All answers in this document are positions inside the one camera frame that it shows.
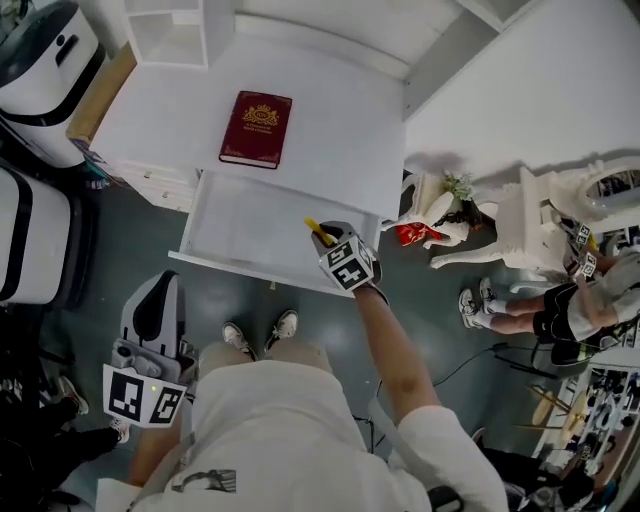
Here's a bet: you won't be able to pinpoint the person's white shirt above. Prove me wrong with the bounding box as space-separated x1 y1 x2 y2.
94 344 510 512

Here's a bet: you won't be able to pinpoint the person's right white shoe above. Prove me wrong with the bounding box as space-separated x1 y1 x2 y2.
262 309 300 354

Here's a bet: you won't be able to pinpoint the person's white shoe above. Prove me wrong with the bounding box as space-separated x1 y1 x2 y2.
221 321 259 362
262 309 300 354

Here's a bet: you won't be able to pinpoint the yellow handle screwdriver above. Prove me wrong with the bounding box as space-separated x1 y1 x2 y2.
303 216 335 248

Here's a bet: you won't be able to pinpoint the green potted plant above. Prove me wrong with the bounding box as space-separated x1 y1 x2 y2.
441 171 475 202

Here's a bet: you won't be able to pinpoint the gold metal stand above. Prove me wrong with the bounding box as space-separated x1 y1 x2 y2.
515 383 590 442

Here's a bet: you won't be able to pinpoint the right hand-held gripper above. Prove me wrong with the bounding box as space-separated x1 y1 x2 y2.
309 220 384 292

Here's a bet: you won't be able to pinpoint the person's left white shoe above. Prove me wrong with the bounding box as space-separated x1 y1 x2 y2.
221 321 259 362

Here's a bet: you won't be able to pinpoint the dark red hardcover book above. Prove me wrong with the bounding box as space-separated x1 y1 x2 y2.
217 90 294 171

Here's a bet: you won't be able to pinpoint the person's right forearm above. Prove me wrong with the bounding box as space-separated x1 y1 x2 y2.
353 283 442 427

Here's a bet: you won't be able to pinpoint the person's beige trousers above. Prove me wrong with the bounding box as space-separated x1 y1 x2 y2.
198 338 335 375

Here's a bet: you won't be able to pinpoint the white case with black stripe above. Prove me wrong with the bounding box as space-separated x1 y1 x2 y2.
0 164 97 307

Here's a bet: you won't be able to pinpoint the white rounded machine black trim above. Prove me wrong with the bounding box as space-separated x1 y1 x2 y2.
0 0 107 170

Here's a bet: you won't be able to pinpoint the person's left forearm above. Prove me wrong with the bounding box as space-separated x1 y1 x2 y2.
126 399 194 487

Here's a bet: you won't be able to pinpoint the cluttered white shelf rack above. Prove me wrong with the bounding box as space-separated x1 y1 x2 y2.
531 357 640 494

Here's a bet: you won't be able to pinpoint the white open shelf organizer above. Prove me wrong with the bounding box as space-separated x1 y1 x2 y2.
121 0 210 71

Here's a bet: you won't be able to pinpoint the white ornate chair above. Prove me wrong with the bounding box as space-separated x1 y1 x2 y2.
378 169 482 251

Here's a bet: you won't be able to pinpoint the red bag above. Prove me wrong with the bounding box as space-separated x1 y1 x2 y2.
396 222 442 247

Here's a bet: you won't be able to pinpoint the white ornate vanity table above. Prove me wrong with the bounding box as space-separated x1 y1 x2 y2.
428 148 640 295

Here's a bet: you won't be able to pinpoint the white desk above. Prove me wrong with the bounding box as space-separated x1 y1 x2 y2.
88 10 501 227

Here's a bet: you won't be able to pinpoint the black floor cable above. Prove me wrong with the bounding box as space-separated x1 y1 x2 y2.
432 342 557 387

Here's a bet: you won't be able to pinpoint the white desk drawer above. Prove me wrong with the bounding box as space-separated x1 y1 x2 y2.
168 169 382 299

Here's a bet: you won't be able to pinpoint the small white drawer cabinet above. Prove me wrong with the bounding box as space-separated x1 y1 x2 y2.
110 158 202 214

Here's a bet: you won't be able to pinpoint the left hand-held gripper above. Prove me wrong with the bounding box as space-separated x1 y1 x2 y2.
102 270 199 431

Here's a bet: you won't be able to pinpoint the brown cardboard box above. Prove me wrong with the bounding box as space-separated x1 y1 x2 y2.
65 41 138 145

